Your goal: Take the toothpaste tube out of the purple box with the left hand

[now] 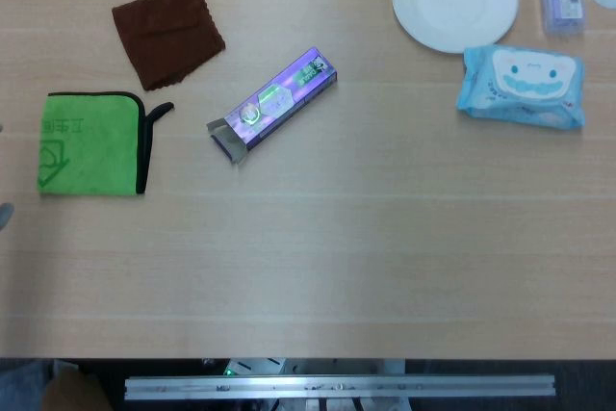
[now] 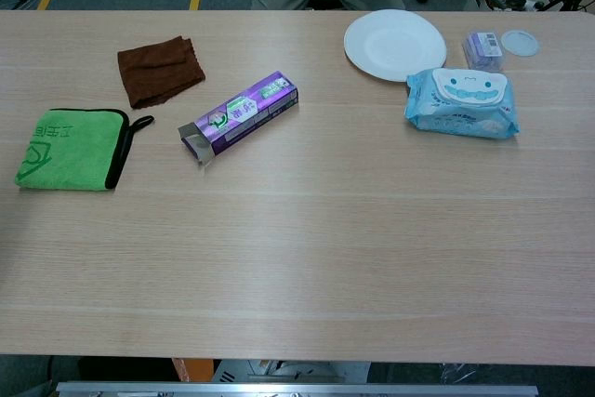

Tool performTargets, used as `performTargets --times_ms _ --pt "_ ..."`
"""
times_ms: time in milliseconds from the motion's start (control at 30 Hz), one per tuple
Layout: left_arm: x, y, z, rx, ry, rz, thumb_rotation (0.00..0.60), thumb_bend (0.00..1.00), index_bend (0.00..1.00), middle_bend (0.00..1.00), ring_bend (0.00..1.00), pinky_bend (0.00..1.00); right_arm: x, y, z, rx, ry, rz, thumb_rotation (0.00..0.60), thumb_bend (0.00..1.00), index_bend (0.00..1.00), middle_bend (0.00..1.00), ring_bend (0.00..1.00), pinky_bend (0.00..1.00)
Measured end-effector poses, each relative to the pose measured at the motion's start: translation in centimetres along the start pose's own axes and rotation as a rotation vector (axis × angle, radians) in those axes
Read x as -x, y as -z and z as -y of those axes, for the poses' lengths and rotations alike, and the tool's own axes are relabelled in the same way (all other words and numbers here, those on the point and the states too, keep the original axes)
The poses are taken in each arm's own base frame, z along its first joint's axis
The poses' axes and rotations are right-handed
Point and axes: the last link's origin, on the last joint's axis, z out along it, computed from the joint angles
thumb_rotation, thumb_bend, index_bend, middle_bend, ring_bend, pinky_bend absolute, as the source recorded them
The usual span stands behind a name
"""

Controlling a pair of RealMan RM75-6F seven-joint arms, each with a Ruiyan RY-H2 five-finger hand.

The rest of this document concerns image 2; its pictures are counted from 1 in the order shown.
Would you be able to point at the purple toothpaste box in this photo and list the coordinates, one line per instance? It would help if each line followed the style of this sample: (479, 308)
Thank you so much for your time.
(246, 111)

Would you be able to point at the small purple clear box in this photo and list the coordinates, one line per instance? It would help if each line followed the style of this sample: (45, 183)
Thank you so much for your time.
(484, 49)

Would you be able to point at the white round plate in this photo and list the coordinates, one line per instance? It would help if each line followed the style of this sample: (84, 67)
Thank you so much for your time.
(395, 43)

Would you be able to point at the brown cloth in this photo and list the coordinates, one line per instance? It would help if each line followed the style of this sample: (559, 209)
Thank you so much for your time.
(158, 70)

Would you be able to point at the blue wet wipes pack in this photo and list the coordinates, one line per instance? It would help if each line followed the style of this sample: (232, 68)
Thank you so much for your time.
(462, 101)

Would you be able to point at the green microfibre towel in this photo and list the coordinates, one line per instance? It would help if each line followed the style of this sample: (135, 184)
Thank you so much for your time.
(70, 150)

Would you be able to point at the aluminium profile rail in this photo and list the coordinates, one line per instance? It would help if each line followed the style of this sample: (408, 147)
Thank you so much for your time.
(297, 389)

